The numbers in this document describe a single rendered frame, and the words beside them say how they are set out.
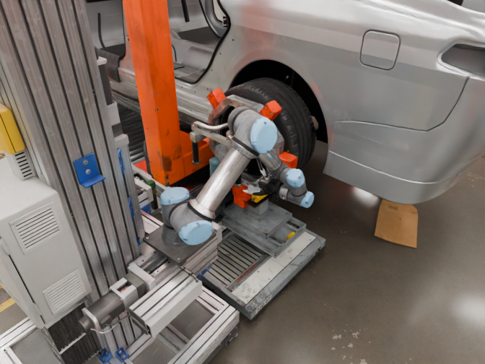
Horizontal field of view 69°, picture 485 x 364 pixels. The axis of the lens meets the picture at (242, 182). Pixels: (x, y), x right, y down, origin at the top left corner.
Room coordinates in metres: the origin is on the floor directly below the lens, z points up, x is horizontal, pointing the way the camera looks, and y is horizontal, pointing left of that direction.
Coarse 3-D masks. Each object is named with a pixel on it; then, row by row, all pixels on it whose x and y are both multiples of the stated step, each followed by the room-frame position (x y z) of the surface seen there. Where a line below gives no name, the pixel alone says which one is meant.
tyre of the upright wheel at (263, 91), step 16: (256, 80) 2.08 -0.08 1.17; (272, 80) 2.05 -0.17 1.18; (240, 96) 1.97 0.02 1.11; (256, 96) 1.89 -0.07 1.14; (272, 96) 1.87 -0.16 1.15; (288, 96) 1.92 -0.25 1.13; (288, 112) 1.82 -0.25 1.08; (304, 112) 1.88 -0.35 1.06; (288, 128) 1.75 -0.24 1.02; (304, 128) 1.82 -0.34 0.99; (288, 144) 1.73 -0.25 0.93; (304, 144) 1.78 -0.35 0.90; (304, 160) 1.80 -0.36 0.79
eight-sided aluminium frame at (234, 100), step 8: (232, 96) 1.95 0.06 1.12; (224, 104) 1.94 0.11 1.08; (232, 104) 1.90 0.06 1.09; (240, 104) 1.86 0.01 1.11; (248, 104) 1.83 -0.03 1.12; (256, 104) 1.83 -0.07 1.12; (216, 112) 1.99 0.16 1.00; (216, 120) 2.05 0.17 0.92; (280, 136) 1.73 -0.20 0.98; (216, 144) 2.03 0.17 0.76; (280, 144) 1.70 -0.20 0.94; (280, 152) 1.72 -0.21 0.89; (248, 176) 1.87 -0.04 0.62; (248, 184) 1.81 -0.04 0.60; (256, 184) 1.77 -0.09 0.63
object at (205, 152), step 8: (184, 136) 2.05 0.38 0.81; (184, 144) 2.04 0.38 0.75; (200, 144) 2.14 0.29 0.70; (208, 144) 2.18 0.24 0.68; (184, 152) 2.04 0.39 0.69; (192, 152) 2.06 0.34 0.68; (200, 152) 2.11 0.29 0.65; (208, 152) 2.17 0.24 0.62; (184, 160) 2.01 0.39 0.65; (192, 160) 2.06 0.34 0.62; (200, 160) 2.11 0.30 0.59; (208, 160) 2.16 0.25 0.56; (184, 168) 2.00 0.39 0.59; (192, 168) 2.05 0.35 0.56; (200, 168) 2.11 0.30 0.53
